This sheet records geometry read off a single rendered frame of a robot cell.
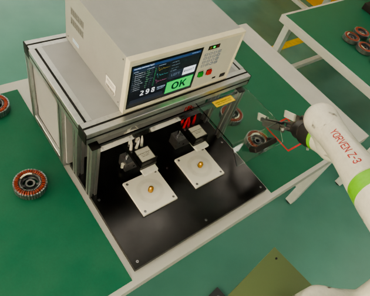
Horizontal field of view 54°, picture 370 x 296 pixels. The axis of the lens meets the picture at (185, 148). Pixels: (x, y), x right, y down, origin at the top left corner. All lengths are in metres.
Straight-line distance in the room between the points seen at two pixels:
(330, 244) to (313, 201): 0.31
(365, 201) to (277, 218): 1.57
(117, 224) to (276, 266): 0.60
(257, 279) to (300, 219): 1.23
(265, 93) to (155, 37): 1.01
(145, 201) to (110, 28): 0.61
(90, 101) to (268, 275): 0.86
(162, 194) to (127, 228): 0.19
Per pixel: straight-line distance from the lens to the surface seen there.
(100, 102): 1.14
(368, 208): 0.92
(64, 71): 1.23
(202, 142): 1.42
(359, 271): 2.63
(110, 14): 1.14
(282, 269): 1.43
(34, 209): 1.35
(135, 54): 1.00
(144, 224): 1.31
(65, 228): 1.31
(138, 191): 1.35
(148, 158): 1.27
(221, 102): 1.33
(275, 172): 1.64
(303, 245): 2.48
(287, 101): 2.00
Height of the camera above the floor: 1.94
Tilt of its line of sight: 50 degrees down
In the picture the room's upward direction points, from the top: 21 degrees clockwise
